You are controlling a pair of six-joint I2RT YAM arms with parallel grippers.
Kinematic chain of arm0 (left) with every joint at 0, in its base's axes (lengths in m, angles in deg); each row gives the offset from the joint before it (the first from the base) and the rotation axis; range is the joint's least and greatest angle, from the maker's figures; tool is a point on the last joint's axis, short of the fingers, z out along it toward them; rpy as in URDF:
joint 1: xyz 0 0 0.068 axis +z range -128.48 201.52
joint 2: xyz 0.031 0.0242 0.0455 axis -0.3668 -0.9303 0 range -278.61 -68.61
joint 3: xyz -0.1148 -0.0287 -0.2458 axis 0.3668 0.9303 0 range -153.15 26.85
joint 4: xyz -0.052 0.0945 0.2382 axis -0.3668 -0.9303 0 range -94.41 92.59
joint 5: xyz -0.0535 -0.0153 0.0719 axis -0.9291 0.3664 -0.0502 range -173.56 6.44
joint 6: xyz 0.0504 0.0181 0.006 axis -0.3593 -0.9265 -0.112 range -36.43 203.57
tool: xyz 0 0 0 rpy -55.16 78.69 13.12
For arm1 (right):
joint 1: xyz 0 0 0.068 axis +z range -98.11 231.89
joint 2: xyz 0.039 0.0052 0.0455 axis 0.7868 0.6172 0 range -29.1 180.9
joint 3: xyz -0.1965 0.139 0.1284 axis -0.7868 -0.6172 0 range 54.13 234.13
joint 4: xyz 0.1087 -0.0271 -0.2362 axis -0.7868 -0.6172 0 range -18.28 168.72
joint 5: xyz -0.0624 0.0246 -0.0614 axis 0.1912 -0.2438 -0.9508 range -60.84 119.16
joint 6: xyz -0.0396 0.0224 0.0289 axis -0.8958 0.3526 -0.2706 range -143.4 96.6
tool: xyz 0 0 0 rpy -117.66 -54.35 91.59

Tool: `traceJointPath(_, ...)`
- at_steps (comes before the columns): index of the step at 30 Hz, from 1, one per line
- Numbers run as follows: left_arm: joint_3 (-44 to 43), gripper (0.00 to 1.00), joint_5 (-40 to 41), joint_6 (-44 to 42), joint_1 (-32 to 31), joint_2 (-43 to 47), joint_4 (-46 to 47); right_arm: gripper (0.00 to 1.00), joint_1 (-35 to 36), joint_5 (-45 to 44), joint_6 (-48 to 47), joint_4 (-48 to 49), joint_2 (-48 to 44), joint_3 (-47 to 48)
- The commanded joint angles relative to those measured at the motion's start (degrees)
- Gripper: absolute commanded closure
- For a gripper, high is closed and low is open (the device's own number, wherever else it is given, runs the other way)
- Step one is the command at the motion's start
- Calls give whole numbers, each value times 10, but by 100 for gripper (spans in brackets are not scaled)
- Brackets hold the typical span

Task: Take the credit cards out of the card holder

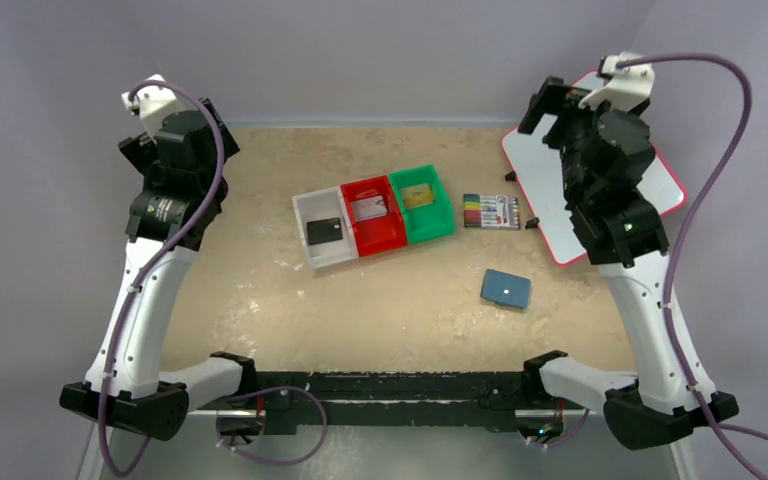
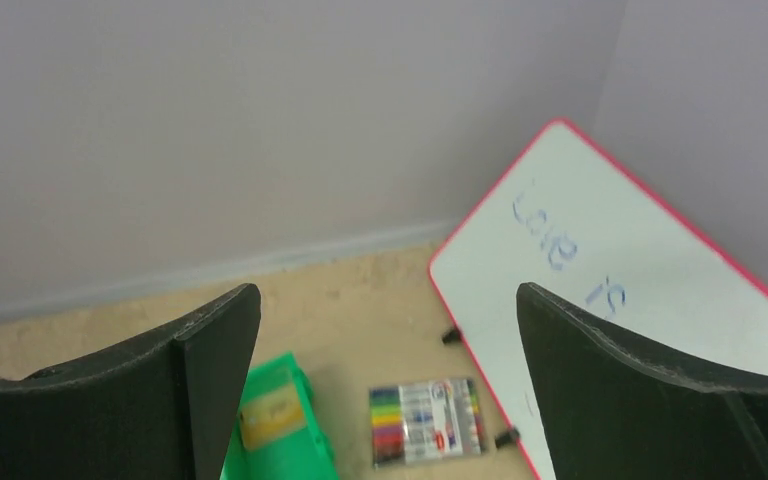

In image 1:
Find blue card holder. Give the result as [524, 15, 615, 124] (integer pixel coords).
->
[480, 269, 531, 310]

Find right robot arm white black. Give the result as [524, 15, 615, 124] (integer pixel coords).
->
[518, 77, 739, 450]

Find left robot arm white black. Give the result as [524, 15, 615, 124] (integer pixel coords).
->
[59, 110, 256, 441]

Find gold card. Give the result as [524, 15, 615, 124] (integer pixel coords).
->
[399, 183, 435, 210]

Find black card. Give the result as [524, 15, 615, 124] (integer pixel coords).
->
[305, 217, 343, 246]

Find white grey card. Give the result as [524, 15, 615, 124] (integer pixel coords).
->
[350, 196, 388, 222]

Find marker pen pack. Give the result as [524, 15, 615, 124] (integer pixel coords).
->
[463, 193, 522, 230]

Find green plastic bin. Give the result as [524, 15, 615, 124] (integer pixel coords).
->
[388, 164, 455, 244]

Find white plastic bin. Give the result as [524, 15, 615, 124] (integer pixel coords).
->
[292, 186, 359, 269]

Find red plastic bin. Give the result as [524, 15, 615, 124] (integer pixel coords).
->
[340, 175, 408, 257]

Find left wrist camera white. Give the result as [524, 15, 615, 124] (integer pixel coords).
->
[121, 86, 185, 143]

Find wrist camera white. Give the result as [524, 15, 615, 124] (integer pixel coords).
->
[578, 52, 655, 112]
[121, 86, 185, 143]

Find whiteboard with pink frame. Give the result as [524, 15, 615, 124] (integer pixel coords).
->
[502, 74, 685, 269]

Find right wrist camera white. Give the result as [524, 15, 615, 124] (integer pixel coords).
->
[578, 52, 655, 112]

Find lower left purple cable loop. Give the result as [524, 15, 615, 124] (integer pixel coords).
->
[214, 386, 329, 468]

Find purple cable loop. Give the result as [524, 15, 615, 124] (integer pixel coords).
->
[214, 386, 329, 468]
[524, 407, 592, 452]

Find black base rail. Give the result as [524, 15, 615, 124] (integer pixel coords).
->
[208, 371, 583, 435]

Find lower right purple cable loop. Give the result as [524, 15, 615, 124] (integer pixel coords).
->
[524, 407, 592, 452]

